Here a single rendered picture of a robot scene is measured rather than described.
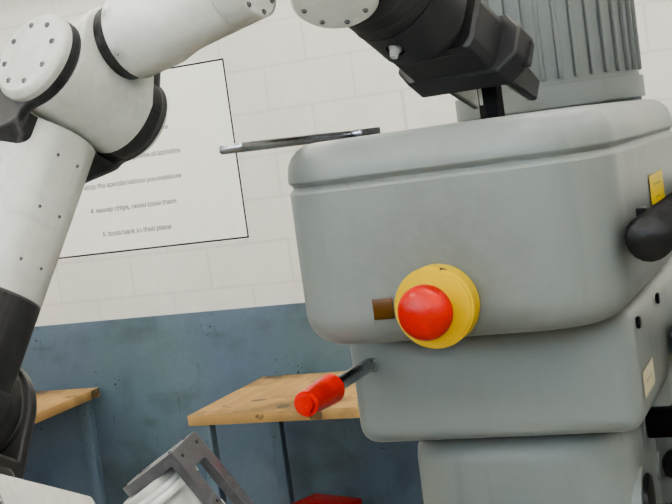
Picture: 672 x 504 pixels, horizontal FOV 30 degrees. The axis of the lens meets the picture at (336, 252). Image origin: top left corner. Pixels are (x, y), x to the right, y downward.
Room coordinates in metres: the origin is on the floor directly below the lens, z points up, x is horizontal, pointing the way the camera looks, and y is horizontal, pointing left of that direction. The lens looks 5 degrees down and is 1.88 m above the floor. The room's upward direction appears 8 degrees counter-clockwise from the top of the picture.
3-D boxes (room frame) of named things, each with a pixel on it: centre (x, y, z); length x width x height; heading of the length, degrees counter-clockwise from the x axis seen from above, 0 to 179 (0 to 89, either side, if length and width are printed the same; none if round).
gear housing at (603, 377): (1.16, -0.17, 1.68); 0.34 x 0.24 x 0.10; 158
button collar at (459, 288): (0.91, -0.07, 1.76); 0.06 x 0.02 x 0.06; 68
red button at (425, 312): (0.88, -0.06, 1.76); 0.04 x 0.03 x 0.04; 68
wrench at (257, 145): (1.03, 0.01, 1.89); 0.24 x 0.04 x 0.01; 155
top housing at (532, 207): (1.13, -0.16, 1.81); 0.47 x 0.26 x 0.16; 158
